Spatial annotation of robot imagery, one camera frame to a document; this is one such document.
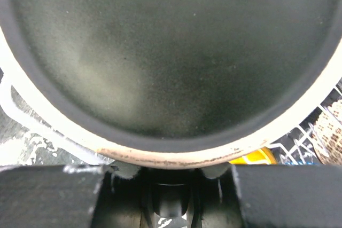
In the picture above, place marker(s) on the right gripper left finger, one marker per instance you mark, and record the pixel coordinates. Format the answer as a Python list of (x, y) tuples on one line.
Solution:
[(121, 202)]

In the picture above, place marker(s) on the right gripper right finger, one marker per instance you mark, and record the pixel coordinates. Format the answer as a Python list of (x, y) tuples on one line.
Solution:
[(215, 202)]

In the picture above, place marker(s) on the yellow brown-rimmed bowl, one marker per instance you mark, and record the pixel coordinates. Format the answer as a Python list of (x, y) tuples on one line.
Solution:
[(260, 156)]

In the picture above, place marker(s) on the white wire dish rack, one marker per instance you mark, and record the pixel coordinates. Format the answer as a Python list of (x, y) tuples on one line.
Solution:
[(294, 148)]

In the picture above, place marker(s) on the red patterned white bowl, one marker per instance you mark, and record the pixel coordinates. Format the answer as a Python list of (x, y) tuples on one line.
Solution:
[(327, 134)]

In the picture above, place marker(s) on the red black mug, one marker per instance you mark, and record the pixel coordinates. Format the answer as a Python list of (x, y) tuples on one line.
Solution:
[(172, 84)]

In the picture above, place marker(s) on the black marble mat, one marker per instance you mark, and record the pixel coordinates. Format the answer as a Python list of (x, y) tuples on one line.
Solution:
[(20, 145)]

